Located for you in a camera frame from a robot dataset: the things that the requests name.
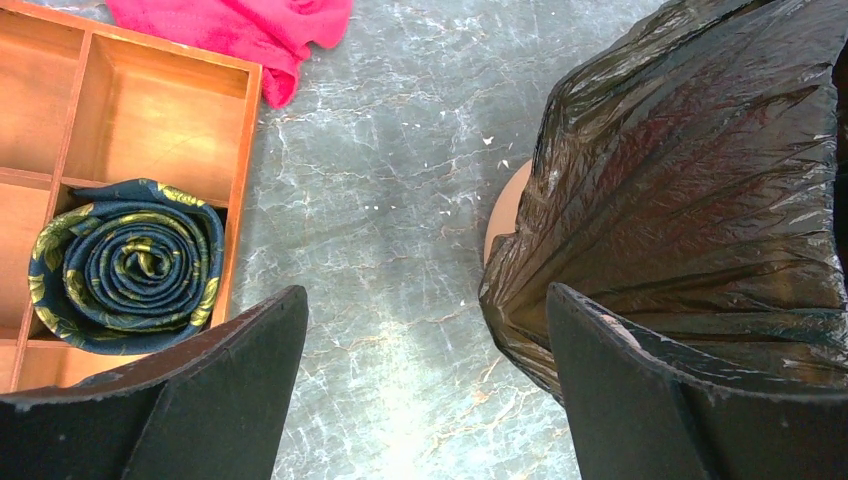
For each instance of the black trash bag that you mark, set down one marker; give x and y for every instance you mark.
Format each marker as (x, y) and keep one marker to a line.
(684, 179)

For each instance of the orange trash bin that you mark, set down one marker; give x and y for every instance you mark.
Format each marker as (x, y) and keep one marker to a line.
(502, 221)

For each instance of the orange compartment tray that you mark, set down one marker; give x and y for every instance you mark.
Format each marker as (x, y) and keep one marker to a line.
(86, 104)

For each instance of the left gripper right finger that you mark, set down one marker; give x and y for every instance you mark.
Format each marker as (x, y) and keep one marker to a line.
(641, 405)

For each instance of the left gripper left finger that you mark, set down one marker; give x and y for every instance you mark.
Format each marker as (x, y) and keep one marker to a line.
(211, 407)

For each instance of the black bag roll right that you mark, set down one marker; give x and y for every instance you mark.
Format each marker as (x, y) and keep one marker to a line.
(135, 269)

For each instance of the red cloth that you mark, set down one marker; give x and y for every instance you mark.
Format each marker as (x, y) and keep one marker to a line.
(274, 34)

